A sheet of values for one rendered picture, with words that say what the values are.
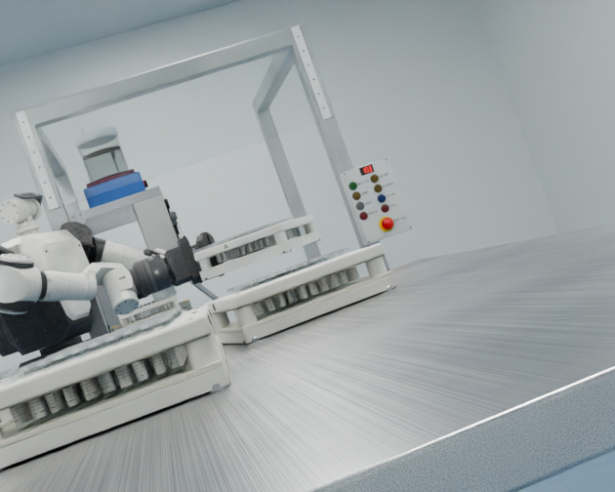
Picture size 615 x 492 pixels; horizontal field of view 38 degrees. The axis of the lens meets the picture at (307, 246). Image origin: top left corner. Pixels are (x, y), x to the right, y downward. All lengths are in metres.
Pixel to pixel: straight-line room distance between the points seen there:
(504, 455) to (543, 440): 0.02
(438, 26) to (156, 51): 2.18
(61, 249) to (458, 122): 4.92
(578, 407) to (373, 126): 6.46
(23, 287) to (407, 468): 1.80
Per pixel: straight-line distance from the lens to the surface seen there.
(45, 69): 6.60
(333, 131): 3.16
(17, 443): 0.89
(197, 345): 0.87
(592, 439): 0.43
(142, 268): 2.25
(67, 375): 0.87
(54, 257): 2.52
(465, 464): 0.40
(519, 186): 7.22
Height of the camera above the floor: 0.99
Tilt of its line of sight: level
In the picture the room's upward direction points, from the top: 20 degrees counter-clockwise
